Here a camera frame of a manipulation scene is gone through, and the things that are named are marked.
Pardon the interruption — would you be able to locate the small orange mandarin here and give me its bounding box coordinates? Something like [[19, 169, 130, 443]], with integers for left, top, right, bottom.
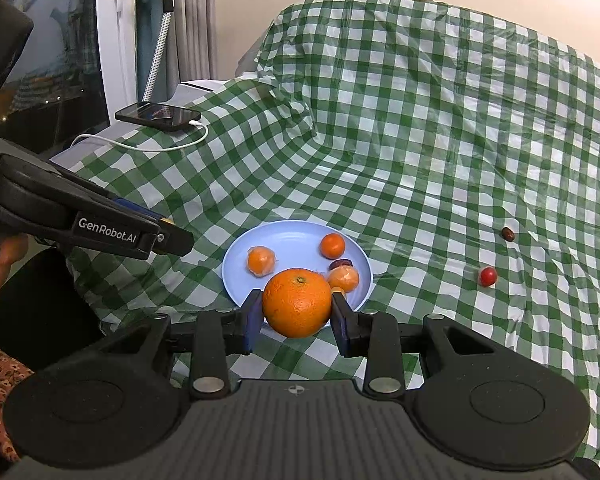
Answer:
[[320, 233, 346, 260]]

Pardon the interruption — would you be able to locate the green checked tablecloth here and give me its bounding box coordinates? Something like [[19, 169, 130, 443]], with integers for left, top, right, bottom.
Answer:
[[62, 0, 600, 466]]

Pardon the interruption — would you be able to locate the floral patterned clothing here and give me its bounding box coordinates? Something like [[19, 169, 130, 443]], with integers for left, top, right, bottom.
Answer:
[[0, 339, 35, 466]]

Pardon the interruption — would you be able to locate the large orange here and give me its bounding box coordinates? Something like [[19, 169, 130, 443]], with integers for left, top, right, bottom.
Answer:
[[262, 268, 333, 339]]

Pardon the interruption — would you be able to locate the white window frame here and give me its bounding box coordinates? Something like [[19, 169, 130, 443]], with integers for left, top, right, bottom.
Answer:
[[96, 0, 140, 116]]

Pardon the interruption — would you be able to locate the teal curtain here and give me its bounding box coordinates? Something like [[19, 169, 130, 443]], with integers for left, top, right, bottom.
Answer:
[[135, 0, 178, 106]]

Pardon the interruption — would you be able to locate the black smartphone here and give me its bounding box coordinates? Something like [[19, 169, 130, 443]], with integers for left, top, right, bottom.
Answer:
[[115, 101, 202, 132]]

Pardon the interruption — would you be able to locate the blue plastic plate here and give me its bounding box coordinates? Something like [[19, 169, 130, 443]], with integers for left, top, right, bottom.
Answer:
[[222, 220, 373, 313]]

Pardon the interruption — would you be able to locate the grey curtain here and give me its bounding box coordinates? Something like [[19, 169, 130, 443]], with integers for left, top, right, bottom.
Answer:
[[172, 0, 216, 86]]

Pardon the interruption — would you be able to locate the white charging cable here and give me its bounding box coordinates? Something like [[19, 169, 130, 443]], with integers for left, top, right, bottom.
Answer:
[[71, 120, 209, 152]]

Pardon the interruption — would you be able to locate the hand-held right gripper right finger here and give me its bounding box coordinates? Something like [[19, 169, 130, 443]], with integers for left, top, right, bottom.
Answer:
[[330, 291, 486, 397]]

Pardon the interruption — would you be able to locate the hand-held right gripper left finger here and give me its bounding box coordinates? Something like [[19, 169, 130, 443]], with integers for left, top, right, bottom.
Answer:
[[97, 289, 265, 401]]

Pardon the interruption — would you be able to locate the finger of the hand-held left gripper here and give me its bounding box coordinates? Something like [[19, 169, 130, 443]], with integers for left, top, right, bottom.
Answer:
[[152, 217, 194, 257], [112, 198, 157, 222]]

